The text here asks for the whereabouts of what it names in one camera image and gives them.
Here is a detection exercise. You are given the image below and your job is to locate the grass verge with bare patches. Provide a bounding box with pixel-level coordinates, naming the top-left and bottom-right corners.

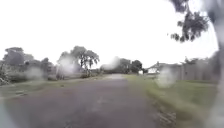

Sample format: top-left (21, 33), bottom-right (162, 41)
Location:
top-left (0, 75), bottom-right (107, 100)

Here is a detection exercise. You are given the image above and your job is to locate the grey wooden fence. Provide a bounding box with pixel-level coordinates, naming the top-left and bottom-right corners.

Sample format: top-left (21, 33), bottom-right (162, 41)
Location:
top-left (165, 57), bottom-right (222, 83)

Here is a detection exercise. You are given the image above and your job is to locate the tree with overhanging dark branches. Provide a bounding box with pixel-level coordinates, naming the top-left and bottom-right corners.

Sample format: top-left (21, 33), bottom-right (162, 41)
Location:
top-left (167, 0), bottom-right (224, 44)

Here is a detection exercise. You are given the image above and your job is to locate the white house with dark roof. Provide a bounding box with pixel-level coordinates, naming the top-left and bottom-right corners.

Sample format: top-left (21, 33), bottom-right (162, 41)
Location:
top-left (145, 61), bottom-right (175, 76)

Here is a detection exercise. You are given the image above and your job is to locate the distant clump of trees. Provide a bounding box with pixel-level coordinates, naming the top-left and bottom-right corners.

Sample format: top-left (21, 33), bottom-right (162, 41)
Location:
top-left (100, 57), bottom-right (145, 75)

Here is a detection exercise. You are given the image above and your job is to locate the grey asphalt road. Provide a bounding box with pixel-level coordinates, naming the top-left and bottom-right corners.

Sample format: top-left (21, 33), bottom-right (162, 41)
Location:
top-left (0, 73), bottom-right (168, 128)

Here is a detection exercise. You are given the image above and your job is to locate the wide green grass verge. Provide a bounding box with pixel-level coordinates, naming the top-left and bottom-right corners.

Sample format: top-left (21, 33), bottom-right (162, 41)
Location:
top-left (123, 73), bottom-right (222, 128)

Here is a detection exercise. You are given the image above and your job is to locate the trees and bushes group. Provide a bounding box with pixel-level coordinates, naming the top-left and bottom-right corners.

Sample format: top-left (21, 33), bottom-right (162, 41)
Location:
top-left (0, 46), bottom-right (57, 84)

